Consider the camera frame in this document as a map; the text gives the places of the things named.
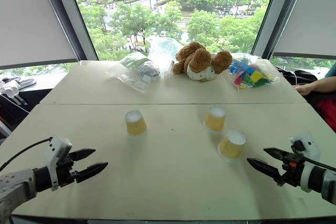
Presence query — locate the clear crumpled plastic bag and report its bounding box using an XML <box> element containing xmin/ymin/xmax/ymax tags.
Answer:
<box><xmin>145</xmin><ymin>36</ymin><xmax>187</xmax><ymax>78</ymax></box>

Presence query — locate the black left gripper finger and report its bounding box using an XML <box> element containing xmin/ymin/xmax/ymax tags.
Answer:
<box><xmin>75</xmin><ymin>162</ymin><xmax>109</xmax><ymax>184</ymax></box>
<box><xmin>68</xmin><ymin>148</ymin><xmax>96</xmax><ymax>162</ymax></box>

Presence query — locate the brown teddy bear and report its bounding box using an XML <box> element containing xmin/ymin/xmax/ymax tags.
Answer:
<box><xmin>172</xmin><ymin>41</ymin><xmax>234</xmax><ymax>82</ymax></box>

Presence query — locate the white device on sill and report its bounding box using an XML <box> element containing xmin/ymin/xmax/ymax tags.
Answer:
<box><xmin>0</xmin><ymin>80</ymin><xmax>28</xmax><ymax>107</ymax></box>

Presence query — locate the white roller blind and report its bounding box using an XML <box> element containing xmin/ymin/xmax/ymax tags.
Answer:
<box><xmin>272</xmin><ymin>0</ymin><xmax>336</xmax><ymax>60</ymax></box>
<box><xmin>0</xmin><ymin>0</ymin><xmax>79</xmax><ymax>70</ymax></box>

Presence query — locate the red cloth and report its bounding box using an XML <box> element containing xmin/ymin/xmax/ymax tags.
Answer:
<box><xmin>316</xmin><ymin>97</ymin><xmax>336</xmax><ymax>133</ymax></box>

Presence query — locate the black bag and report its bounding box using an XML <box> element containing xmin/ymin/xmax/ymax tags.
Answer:
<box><xmin>276</xmin><ymin>66</ymin><xmax>320</xmax><ymax>86</ymax></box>

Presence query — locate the bag of colourful blocks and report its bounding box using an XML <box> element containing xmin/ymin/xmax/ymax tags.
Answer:
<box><xmin>227</xmin><ymin>52</ymin><xmax>284</xmax><ymax>92</ymax></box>

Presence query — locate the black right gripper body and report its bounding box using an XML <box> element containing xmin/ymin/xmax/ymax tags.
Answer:
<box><xmin>277</xmin><ymin>153</ymin><xmax>307</xmax><ymax>187</ymax></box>

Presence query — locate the yellow paper cup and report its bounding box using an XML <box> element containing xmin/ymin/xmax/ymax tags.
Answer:
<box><xmin>217</xmin><ymin>129</ymin><xmax>247</xmax><ymax>163</ymax></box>
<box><xmin>203</xmin><ymin>105</ymin><xmax>227</xmax><ymax>134</ymax></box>
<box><xmin>124</xmin><ymin>109</ymin><xmax>149</xmax><ymax>140</ymax></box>

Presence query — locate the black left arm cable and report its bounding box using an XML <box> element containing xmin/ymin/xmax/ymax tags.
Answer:
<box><xmin>0</xmin><ymin>137</ymin><xmax>53</xmax><ymax>172</ymax></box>

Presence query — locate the clear bag with green card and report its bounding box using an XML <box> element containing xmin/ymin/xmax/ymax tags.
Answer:
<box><xmin>105</xmin><ymin>51</ymin><xmax>161</xmax><ymax>94</ymax></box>

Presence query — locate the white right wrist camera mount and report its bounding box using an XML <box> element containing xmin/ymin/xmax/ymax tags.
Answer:
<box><xmin>289</xmin><ymin>132</ymin><xmax>321</xmax><ymax>159</ymax></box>

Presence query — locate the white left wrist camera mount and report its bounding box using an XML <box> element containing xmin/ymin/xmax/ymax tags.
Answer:
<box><xmin>44</xmin><ymin>136</ymin><xmax>73</xmax><ymax>191</ymax></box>

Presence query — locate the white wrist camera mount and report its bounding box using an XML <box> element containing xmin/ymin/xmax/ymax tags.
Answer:
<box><xmin>289</xmin><ymin>132</ymin><xmax>321</xmax><ymax>159</ymax></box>
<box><xmin>44</xmin><ymin>136</ymin><xmax>73</xmax><ymax>191</ymax></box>

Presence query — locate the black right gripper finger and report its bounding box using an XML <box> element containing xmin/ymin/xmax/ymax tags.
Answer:
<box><xmin>246</xmin><ymin>157</ymin><xmax>285</xmax><ymax>183</ymax></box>
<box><xmin>263</xmin><ymin>147</ymin><xmax>292</xmax><ymax>162</ymax></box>

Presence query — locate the black slipper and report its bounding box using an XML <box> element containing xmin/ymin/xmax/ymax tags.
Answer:
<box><xmin>2</xmin><ymin>76</ymin><xmax>37</xmax><ymax>90</ymax></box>

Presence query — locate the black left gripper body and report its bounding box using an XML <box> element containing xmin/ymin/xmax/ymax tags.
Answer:
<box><xmin>56</xmin><ymin>152</ymin><xmax>79</xmax><ymax>187</ymax></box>

